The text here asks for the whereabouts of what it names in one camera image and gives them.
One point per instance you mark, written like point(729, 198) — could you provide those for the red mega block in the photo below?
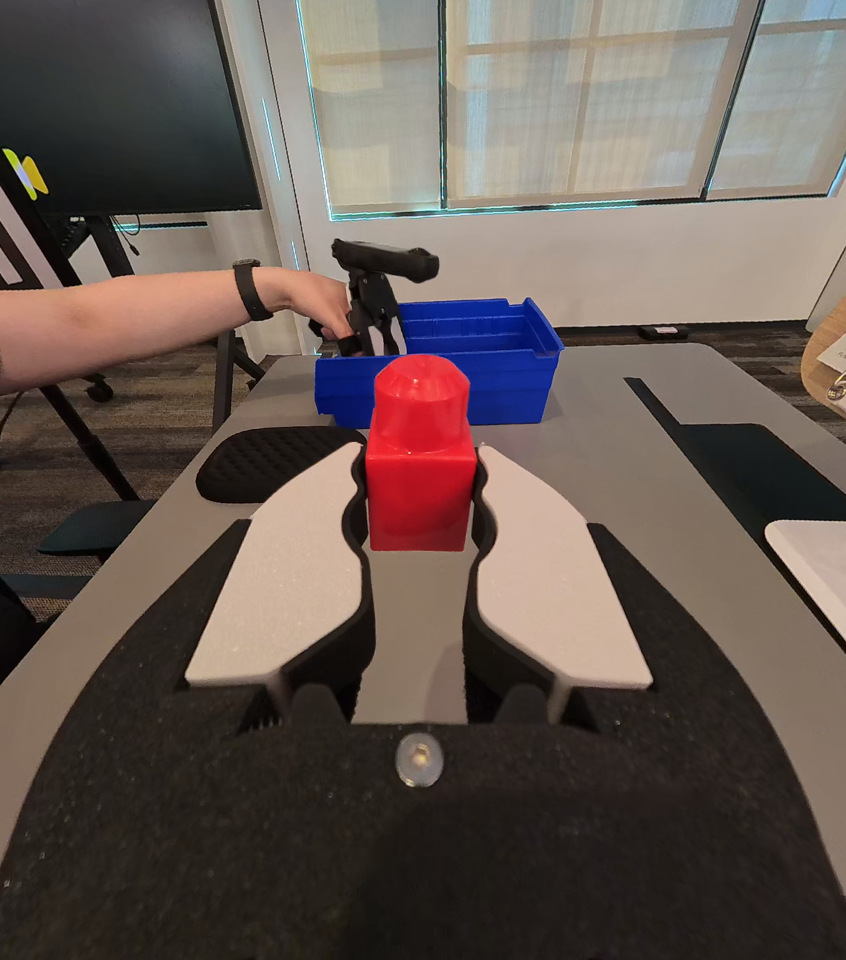
point(419, 487)

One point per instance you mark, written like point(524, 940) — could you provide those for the blue plastic bin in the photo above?
point(505, 375)

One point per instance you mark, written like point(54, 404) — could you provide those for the black monitor stand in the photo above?
point(224, 375)

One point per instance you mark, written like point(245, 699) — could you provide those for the person's left hand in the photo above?
point(318, 300)

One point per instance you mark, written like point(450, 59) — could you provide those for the large window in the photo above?
point(580, 97)

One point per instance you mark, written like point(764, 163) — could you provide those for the black wrist rest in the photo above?
point(265, 465)

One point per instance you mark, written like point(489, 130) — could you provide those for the person's left forearm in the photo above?
point(107, 330)

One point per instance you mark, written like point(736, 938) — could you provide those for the black wrist band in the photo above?
point(251, 292)

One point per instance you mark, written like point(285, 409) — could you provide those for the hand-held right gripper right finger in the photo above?
point(550, 592)

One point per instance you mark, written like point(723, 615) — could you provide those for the small black device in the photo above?
point(663, 331)

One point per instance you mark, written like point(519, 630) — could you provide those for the white document stand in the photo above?
point(843, 585)

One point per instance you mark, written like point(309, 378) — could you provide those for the large black monitor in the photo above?
point(107, 97)

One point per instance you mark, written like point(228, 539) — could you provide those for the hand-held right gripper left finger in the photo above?
point(280, 585)

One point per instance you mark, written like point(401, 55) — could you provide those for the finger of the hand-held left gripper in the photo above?
point(378, 339)
point(396, 339)

